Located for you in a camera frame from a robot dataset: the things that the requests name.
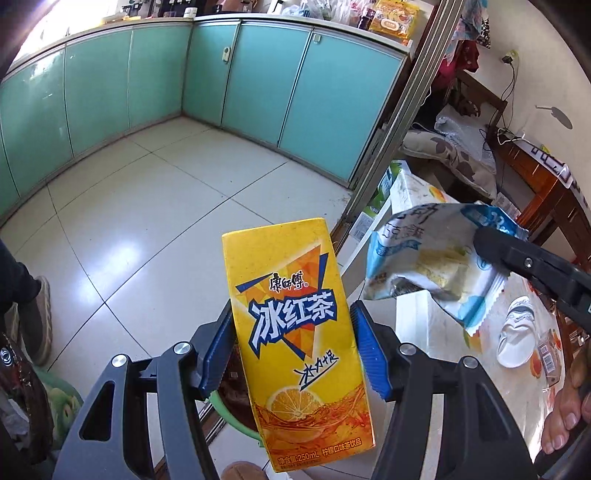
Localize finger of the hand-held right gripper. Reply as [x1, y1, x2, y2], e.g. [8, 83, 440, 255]
[473, 225, 591, 334]

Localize blue plaid cloth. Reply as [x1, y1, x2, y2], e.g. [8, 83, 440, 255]
[454, 0, 486, 43]

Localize green printed cloth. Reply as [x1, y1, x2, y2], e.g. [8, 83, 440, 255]
[41, 373, 85, 462]

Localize floral pillow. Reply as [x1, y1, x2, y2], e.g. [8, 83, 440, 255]
[400, 130, 499, 200]

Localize wooden desk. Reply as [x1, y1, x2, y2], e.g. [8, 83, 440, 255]
[488, 134, 591, 260]

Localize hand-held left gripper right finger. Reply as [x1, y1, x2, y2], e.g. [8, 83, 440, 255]
[349, 299, 539, 480]

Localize red garment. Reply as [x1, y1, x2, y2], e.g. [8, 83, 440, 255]
[438, 39, 482, 80]

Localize white blue snack bag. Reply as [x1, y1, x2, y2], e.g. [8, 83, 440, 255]
[362, 202, 530, 342]

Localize brown snack packet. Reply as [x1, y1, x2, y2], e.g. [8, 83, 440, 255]
[536, 330, 562, 386]

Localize metal sliding door frame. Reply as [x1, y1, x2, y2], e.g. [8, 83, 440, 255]
[339, 0, 463, 234]

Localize clear plastic bag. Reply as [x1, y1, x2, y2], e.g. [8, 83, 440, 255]
[434, 105, 498, 172]

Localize white printed small box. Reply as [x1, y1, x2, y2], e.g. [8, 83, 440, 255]
[493, 193, 521, 219]

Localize teal lower kitchen cabinets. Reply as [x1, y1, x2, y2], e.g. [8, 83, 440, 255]
[0, 16, 410, 219]

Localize person's right hand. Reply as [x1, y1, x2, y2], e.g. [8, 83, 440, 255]
[540, 351, 591, 465]

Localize grey sneaker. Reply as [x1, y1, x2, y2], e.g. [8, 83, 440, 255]
[18, 275, 53, 367]

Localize green white carton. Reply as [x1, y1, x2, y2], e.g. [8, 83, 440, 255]
[362, 159, 408, 219]

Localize fruit printed tablecloth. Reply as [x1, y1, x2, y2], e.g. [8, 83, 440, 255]
[339, 172, 580, 480]

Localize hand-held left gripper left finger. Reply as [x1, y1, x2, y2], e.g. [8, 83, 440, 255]
[51, 299, 238, 480]

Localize green bowl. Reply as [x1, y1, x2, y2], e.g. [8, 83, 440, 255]
[203, 355, 274, 449]

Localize black charger cable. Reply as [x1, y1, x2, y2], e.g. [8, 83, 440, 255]
[480, 62, 520, 148]

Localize yellow tea carton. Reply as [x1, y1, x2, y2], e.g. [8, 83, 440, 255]
[222, 218, 376, 473]

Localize person's dark trouser leg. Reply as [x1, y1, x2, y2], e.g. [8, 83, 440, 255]
[0, 240, 43, 308]

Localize dark printed bag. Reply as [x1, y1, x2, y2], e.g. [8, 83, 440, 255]
[0, 332, 54, 464]

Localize bunch of plastic bags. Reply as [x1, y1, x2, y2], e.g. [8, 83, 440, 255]
[281, 0, 352, 22]

